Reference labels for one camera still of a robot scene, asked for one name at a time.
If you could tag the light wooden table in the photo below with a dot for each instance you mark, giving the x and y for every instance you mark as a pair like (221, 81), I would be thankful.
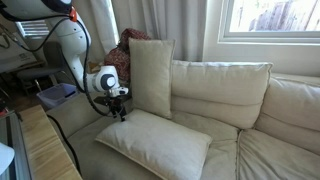
(43, 146)

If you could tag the large beige seat cushion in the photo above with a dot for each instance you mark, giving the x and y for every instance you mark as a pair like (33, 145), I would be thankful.
(90, 156)

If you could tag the beige fabric sofa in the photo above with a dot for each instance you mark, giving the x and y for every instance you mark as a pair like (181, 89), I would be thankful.
(73, 113)

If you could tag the white curtain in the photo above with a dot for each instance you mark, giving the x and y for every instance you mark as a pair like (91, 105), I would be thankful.
(180, 23)

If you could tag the aluminium rail frame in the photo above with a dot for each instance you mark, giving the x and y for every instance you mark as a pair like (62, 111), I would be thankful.
(16, 140)

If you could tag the large beige back cushion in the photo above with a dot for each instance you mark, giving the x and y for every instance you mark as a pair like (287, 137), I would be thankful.
(220, 83)

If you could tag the grey office chair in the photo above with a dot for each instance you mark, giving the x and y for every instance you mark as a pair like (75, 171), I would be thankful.
(50, 56)

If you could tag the purple plastic bin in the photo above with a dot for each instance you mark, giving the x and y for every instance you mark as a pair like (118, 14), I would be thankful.
(56, 93)

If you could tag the red patterned blanket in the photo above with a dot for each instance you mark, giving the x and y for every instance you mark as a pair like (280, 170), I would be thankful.
(116, 60)

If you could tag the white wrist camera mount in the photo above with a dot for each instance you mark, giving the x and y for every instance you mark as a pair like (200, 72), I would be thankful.
(118, 91)

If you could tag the small beige back cushion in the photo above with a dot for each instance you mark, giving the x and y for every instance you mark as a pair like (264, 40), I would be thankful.
(293, 106)

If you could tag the small beige seat cushion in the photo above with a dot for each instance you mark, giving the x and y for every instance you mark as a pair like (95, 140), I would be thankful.
(276, 156)

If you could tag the cream rectangular pillow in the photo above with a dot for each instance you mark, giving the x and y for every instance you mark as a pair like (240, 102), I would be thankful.
(151, 76)
(156, 143)

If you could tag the white paper bag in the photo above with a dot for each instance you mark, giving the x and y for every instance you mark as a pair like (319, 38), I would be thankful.
(13, 53)

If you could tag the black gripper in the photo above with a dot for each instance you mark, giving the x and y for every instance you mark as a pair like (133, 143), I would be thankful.
(115, 101)

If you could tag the white framed window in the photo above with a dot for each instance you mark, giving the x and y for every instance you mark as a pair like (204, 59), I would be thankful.
(273, 16)

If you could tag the white window blinds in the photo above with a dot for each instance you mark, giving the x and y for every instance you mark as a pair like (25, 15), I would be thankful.
(33, 29)

